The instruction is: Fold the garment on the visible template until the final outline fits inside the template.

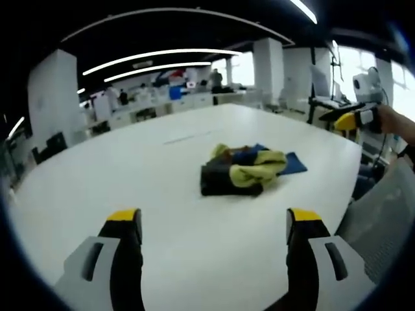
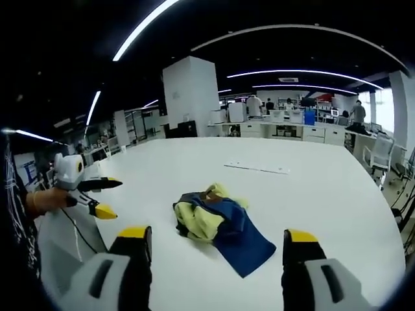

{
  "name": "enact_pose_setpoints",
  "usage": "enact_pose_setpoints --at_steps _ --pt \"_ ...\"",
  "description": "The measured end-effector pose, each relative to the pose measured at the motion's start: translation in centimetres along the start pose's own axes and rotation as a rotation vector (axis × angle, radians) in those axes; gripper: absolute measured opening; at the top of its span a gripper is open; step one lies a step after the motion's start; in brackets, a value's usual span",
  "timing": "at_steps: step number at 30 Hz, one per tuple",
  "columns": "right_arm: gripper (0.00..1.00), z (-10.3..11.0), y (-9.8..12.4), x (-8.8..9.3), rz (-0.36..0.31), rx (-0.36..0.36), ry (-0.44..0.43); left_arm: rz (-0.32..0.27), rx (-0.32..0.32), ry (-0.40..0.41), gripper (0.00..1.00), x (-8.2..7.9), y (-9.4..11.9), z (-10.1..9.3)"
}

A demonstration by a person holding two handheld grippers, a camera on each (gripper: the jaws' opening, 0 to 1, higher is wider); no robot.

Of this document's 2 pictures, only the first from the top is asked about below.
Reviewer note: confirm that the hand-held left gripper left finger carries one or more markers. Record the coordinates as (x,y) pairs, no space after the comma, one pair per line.
(121,259)

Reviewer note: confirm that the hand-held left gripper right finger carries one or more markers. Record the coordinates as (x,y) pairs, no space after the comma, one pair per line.
(301,259)

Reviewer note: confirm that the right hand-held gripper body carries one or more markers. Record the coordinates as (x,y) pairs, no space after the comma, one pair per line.
(368,118)

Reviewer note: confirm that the blue folding template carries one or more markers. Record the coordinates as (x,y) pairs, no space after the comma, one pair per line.
(293,163)

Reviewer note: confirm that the yellow blue black garment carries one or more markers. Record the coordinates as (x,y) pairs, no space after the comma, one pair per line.
(241,171)

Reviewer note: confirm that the black stand with tray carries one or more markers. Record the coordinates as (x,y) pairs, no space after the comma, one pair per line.
(325,103)

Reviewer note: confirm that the white machine with round lens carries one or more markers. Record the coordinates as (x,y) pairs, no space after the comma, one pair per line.
(368,85)

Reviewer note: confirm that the grey mesh office chair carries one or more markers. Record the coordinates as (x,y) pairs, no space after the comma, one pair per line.
(379,217)

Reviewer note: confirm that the black office chair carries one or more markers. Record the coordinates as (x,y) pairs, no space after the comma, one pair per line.
(50,147)

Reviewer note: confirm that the long ceiling light strip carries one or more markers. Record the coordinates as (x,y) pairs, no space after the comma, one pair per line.
(155,57)
(155,69)

